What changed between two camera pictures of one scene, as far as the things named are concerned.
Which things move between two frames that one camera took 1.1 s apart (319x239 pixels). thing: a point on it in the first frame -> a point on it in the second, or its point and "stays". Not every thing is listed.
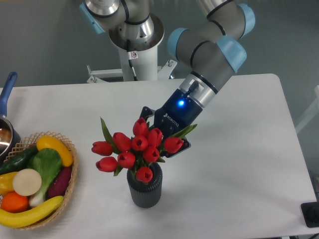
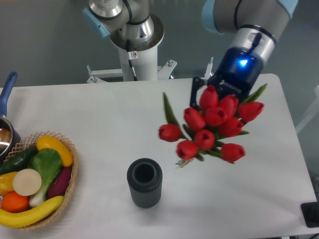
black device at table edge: (310, 212) stays
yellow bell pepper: (6, 182) stays
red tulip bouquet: (137, 154) -> (207, 130)
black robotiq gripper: (179, 113) -> (236, 73)
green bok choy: (48, 162) stays
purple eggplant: (59, 184) stays
